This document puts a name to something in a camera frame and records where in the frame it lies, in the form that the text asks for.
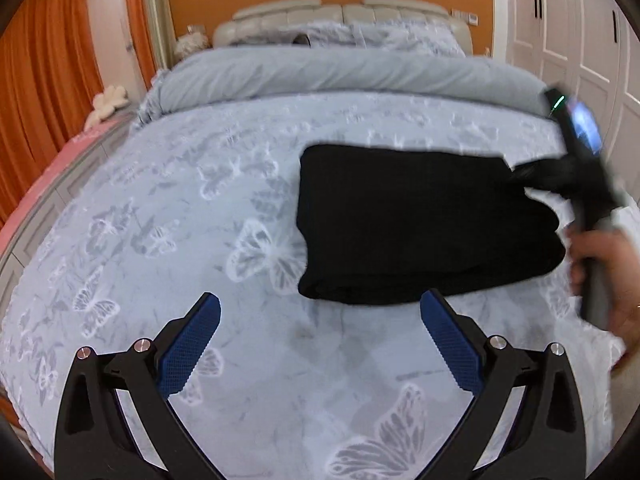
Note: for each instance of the butterfly print pillow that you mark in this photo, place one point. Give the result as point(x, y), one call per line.
point(400, 37)

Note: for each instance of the pink bench cushion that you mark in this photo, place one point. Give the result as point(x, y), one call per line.
point(55, 160)

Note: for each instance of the butterfly print bed cover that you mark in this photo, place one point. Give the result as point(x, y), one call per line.
point(200, 210)

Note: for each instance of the wide orange curtain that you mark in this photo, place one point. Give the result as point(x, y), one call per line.
point(40, 75)

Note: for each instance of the grey rolled duvet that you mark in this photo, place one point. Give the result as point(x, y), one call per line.
point(325, 72)

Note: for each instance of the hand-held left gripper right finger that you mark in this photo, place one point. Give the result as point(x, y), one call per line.
point(450, 345)

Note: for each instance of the narrow orange curtain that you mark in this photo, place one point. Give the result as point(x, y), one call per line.
point(137, 25)

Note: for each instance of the shell-like bedside ornament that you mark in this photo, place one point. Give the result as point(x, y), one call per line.
point(192, 42)

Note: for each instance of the white wardrobe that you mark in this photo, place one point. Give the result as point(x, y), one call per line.
point(570, 25)

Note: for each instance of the beige padded headboard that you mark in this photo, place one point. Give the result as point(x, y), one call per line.
point(320, 15)

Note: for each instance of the wall switch plate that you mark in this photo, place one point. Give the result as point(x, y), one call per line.
point(196, 29)

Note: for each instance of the wall socket plate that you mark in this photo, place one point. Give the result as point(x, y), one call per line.
point(465, 16)

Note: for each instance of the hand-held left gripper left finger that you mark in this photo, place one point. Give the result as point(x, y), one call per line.
point(192, 345)

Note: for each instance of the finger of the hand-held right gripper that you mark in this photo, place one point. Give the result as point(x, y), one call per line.
point(542, 176)

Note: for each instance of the white drawer cabinet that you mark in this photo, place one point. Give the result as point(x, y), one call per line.
point(45, 205)

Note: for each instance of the person's right hand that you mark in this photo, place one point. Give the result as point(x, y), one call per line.
point(625, 280)

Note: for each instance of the black pants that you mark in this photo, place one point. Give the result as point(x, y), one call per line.
point(410, 220)

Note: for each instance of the cream flower-shaped pillow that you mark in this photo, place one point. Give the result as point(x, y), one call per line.
point(107, 105)

